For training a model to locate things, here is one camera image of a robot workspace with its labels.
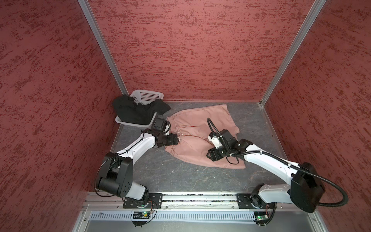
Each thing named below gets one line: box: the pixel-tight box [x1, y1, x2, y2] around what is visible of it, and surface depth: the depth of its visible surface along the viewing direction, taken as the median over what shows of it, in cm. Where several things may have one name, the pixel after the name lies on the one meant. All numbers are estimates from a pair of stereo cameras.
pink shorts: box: [164, 104, 246, 170], surface depth 101 cm
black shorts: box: [112, 94, 172, 126], surface depth 105 cm
